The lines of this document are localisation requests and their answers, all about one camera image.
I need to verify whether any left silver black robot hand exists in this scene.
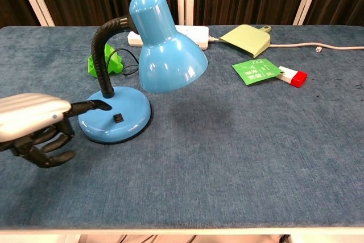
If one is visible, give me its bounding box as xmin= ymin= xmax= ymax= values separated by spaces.
xmin=0 ymin=92 xmax=112 ymax=169

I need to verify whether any blue gooseneck desk lamp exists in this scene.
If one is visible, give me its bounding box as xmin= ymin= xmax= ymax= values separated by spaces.
xmin=77 ymin=0 xmax=209 ymax=145

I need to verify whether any bright green plastic object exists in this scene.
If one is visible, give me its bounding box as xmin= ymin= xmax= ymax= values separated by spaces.
xmin=86 ymin=43 xmax=123 ymax=79

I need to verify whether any white power strip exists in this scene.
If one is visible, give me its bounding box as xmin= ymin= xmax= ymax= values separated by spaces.
xmin=127 ymin=24 xmax=210 ymax=51

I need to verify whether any blue fabric table cover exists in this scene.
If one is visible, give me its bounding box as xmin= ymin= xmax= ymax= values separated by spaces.
xmin=0 ymin=24 xmax=364 ymax=230

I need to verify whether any green tea bag packet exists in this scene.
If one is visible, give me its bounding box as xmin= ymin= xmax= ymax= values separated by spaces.
xmin=231 ymin=58 xmax=283 ymax=86

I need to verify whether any pale green plastic dustpan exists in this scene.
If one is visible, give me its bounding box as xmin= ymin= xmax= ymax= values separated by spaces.
xmin=218 ymin=24 xmax=272 ymax=59

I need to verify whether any white block with red cap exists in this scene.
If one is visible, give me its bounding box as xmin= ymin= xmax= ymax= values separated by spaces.
xmin=278 ymin=65 xmax=308 ymax=88

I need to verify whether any thin black cable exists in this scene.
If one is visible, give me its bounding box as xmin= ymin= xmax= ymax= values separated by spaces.
xmin=106 ymin=48 xmax=140 ymax=77

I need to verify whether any grey power strip cable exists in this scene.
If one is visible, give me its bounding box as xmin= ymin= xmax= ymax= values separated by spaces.
xmin=208 ymin=35 xmax=364 ymax=51

